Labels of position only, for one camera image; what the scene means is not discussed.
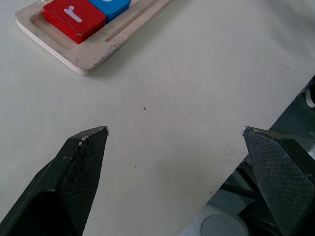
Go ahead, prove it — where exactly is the blue letter o tile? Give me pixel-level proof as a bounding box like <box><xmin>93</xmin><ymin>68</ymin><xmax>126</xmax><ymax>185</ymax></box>
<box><xmin>88</xmin><ymin>0</ymin><xmax>131</xmax><ymax>25</ymax></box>

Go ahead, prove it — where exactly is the red letter r tile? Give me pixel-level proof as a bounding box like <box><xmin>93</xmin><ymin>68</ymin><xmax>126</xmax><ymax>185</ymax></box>
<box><xmin>43</xmin><ymin>0</ymin><xmax>107</xmax><ymax>45</ymax></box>

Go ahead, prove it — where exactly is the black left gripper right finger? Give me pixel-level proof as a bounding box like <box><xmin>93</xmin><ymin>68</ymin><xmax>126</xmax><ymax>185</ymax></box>
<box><xmin>241</xmin><ymin>126</ymin><xmax>315</xmax><ymax>236</ymax></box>

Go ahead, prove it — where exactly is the silver robot body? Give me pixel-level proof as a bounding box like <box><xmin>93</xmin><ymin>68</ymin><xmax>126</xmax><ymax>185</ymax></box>
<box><xmin>181</xmin><ymin>204</ymin><xmax>250</xmax><ymax>236</ymax></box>

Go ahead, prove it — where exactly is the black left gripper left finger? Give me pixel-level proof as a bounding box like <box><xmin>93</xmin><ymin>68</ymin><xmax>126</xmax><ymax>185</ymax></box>
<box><xmin>0</xmin><ymin>125</ymin><xmax>110</xmax><ymax>236</ymax></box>

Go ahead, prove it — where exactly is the light wooden letter tray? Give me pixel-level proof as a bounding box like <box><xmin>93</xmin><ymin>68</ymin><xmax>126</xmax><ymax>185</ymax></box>
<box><xmin>15</xmin><ymin>0</ymin><xmax>173</xmax><ymax>76</ymax></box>

